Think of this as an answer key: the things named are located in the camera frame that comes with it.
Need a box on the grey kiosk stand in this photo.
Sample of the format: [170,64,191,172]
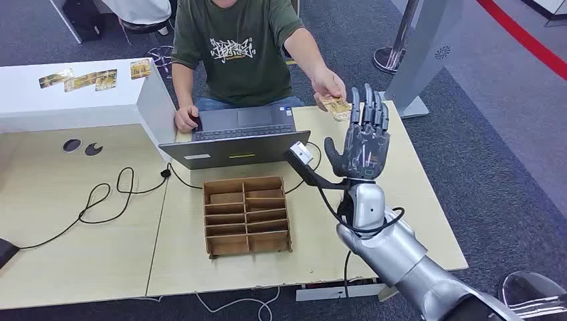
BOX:
[379,0,465,119]

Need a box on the yellow hotel ID card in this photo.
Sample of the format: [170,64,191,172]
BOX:
[320,96,353,122]

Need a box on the person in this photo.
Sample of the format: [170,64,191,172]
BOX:
[170,0,347,134]

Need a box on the black stool seat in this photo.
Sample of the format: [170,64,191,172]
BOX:
[118,18,171,35]

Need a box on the pale wrist camera black mount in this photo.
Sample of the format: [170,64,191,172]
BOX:
[283,140,351,191]

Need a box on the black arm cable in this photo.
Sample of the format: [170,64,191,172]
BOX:
[316,185,405,237]
[343,250,354,298]

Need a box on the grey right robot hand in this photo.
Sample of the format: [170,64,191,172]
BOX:
[324,83,392,182]

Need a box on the white counter block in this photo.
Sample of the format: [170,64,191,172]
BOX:
[0,58,178,163]

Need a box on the chrome stanchion post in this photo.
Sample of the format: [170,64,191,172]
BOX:
[372,0,422,75]

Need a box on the white cable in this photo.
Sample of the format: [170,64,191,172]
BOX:
[132,286,281,321]

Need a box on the black power cable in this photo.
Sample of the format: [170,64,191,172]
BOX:
[17,140,323,250]

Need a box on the chair star base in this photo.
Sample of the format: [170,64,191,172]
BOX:
[145,44,177,80]

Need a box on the white display counter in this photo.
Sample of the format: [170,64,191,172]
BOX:
[520,0,567,27]

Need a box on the red barrier belt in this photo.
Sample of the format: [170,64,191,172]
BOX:
[476,0,567,82]

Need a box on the wooden compartment organizer box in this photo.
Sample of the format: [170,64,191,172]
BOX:
[203,176,294,260]

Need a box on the person's right hand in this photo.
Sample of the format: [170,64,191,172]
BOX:
[174,104,200,133]

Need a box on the person's left hand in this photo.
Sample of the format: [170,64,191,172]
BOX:
[311,66,347,112]

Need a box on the black device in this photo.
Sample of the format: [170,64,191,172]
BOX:
[0,237,21,270]

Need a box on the grey laptop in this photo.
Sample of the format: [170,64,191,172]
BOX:
[158,104,312,171]

